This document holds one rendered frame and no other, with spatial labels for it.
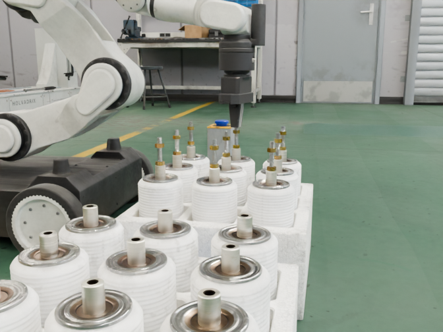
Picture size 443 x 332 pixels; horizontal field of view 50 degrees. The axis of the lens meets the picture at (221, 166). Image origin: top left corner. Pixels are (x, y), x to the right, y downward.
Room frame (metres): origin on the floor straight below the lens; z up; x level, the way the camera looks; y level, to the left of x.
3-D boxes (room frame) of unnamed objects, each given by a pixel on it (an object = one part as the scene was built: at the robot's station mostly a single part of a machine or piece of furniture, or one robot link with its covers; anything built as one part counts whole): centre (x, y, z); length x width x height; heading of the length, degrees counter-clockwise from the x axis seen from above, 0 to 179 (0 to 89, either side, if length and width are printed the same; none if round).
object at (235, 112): (1.18, -0.03, 0.37); 0.03 x 0.02 x 0.06; 64
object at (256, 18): (1.19, -0.05, 0.57); 0.11 x 0.11 x 0.11; 73
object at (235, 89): (1.19, -0.04, 0.46); 0.13 x 0.10 x 0.12; 154
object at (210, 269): (0.53, -0.01, 0.25); 0.08 x 0.08 x 0.01
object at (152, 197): (0.98, 0.13, 0.16); 0.10 x 0.10 x 0.18
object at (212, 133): (1.37, 0.00, 0.16); 0.07 x 0.07 x 0.31; 77
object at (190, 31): (5.87, 0.27, 0.87); 0.40 x 0.30 x 0.23; 66
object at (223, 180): (0.96, 0.01, 0.25); 0.08 x 0.08 x 0.01
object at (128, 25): (5.59, 1.02, 0.87); 0.41 x 0.17 x 0.25; 170
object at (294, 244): (1.07, -0.01, 0.09); 0.39 x 0.39 x 0.18; 77
